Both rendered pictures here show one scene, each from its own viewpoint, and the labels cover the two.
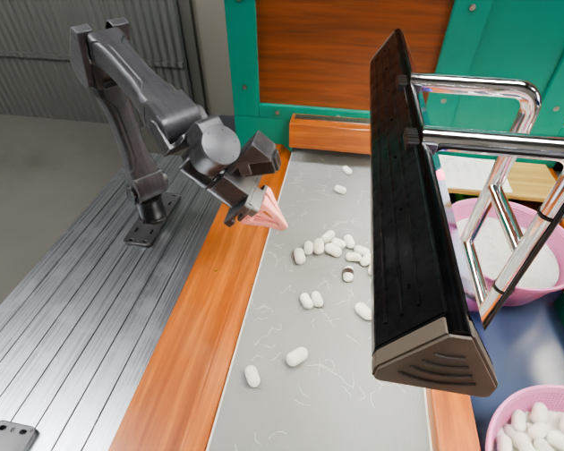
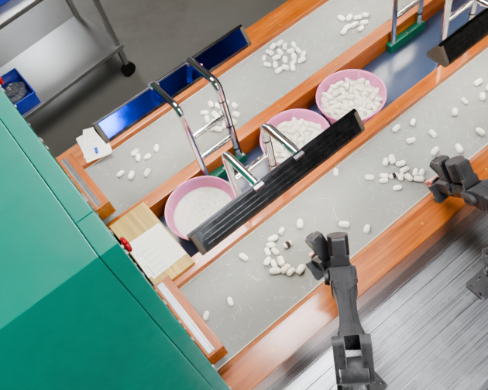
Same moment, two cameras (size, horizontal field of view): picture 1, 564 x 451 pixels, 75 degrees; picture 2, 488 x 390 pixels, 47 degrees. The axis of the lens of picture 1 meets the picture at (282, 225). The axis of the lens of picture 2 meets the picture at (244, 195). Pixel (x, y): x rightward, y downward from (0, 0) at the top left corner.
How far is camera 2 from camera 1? 1.62 m
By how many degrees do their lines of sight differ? 70
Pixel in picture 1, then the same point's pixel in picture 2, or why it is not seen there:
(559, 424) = (278, 156)
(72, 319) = (438, 340)
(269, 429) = (372, 210)
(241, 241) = (324, 295)
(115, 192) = not seen: outside the picture
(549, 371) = not seen: hidden behind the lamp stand
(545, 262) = (194, 194)
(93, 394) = (436, 286)
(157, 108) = (352, 272)
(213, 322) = (369, 256)
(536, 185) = (139, 218)
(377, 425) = (335, 189)
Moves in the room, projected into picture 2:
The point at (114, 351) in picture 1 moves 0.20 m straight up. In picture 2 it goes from (420, 303) to (426, 277)
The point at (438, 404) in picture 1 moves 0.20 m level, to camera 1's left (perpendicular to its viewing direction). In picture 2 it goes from (312, 178) to (359, 206)
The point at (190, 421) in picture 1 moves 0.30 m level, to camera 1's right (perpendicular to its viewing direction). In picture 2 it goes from (400, 224) to (326, 179)
